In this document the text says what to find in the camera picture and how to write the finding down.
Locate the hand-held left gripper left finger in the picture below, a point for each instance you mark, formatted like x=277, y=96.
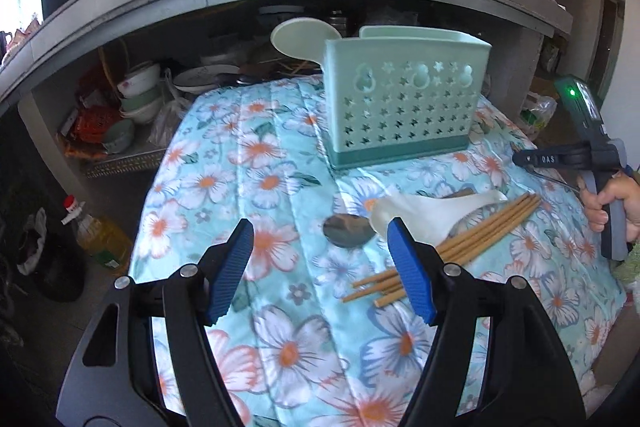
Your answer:
x=231, y=267

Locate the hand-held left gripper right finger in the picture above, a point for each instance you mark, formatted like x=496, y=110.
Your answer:
x=409, y=267

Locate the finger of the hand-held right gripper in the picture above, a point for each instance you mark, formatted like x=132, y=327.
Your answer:
x=550, y=158

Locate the white ceramic spoon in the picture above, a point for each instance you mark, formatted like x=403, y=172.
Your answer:
x=425, y=214

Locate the metal spoon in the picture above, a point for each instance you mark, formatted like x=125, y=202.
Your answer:
x=347, y=232

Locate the mint green utensil holder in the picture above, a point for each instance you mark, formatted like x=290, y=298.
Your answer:
x=400, y=107

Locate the person's right hand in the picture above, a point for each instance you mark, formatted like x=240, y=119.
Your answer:
x=631, y=202

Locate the white green rice bag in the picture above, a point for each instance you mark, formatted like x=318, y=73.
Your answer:
x=540, y=114

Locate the cardboard box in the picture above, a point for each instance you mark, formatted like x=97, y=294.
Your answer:
x=542, y=86

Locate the floral blue cloth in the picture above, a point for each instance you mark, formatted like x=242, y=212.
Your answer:
x=280, y=187

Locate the yellow cooking oil bottle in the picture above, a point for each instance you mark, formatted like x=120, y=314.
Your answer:
x=102, y=242

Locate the perforated metal tray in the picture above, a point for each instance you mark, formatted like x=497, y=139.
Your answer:
x=125, y=162

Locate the clear plastic bag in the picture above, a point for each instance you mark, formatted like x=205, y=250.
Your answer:
x=167, y=124

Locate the green bowl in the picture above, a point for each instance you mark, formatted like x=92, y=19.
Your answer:
x=140, y=103
x=119, y=137

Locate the plain white bowl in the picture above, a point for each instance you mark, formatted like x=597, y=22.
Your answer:
x=150, y=113

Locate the black plastic bag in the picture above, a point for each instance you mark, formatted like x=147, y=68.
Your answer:
x=50, y=262

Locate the white plate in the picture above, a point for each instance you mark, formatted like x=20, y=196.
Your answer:
x=205, y=77

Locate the orange red packaging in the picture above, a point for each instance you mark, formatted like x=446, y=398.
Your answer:
x=90, y=122

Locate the white bowl with flower print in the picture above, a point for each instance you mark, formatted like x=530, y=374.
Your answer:
x=140, y=82

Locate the thin bamboo sticks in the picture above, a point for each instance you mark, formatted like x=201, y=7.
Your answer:
x=295, y=66

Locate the white plastic rice paddle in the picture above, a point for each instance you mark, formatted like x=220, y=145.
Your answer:
x=300, y=37

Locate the metal steamer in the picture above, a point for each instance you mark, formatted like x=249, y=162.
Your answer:
x=339, y=21

